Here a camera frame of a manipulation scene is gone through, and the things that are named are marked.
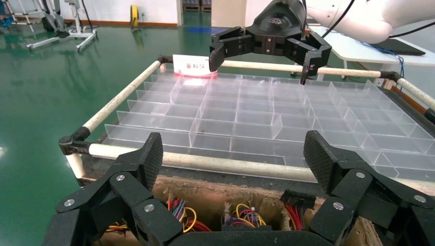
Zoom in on white background table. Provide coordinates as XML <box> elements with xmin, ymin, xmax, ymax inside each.
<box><xmin>307</xmin><ymin>25</ymin><xmax>435</xmax><ymax>81</ymax></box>

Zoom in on grey power supply coloured wires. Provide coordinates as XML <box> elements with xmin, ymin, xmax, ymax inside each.
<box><xmin>222</xmin><ymin>203</ymin><xmax>273</xmax><ymax>234</ymax></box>

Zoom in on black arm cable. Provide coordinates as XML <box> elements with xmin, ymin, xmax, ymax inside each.
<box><xmin>321</xmin><ymin>0</ymin><xmax>356</xmax><ymax>38</ymax></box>
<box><xmin>389</xmin><ymin>21</ymin><xmax>435</xmax><ymax>38</ymax></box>

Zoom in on black laptop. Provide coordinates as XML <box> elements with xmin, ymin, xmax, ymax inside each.
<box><xmin>372</xmin><ymin>38</ymin><xmax>426</xmax><ymax>56</ymax></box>

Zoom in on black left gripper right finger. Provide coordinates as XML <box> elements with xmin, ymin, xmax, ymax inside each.
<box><xmin>303</xmin><ymin>130</ymin><xmax>435</xmax><ymax>246</ymax></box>

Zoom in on white metal floor stand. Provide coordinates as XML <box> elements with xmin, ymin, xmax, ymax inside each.
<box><xmin>26</xmin><ymin>0</ymin><xmax>98</xmax><ymax>52</ymax></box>

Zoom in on white metal rack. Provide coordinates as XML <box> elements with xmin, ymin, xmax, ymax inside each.
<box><xmin>0</xmin><ymin>0</ymin><xmax>37</xmax><ymax>33</ymax></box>

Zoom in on blue cable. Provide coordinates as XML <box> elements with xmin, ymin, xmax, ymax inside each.
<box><xmin>359</xmin><ymin>40</ymin><xmax>405</xmax><ymax>77</ymax></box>

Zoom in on cream rack leg pipe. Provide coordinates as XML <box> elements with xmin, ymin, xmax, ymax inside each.
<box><xmin>65</xmin><ymin>153</ymin><xmax>86</xmax><ymax>179</ymax></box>

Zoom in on white sign card red base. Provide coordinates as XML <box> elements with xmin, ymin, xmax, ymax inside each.
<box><xmin>172</xmin><ymin>54</ymin><xmax>218</xmax><ymax>79</ymax></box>

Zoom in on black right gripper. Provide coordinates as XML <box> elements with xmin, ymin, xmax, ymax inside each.
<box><xmin>208</xmin><ymin>0</ymin><xmax>332</xmax><ymax>86</ymax></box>

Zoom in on brown cardboard divider box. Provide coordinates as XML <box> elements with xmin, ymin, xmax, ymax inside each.
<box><xmin>91</xmin><ymin>175</ymin><xmax>385</xmax><ymax>246</ymax></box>

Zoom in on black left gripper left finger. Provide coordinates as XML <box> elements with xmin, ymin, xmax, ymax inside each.
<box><xmin>56</xmin><ymin>132</ymin><xmax>184</xmax><ymax>246</ymax></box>

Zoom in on clear acrylic divider tray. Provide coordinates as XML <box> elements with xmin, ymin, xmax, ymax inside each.
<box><xmin>103</xmin><ymin>72</ymin><xmax>435</xmax><ymax>182</ymax></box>

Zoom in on power supply with coloured wires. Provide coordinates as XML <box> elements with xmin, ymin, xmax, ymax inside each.
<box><xmin>280</xmin><ymin>189</ymin><xmax>318</xmax><ymax>232</ymax></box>
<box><xmin>166</xmin><ymin>197</ymin><xmax>212</xmax><ymax>234</ymax></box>
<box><xmin>105</xmin><ymin>220</ymin><xmax>130</xmax><ymax>234</ymax></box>

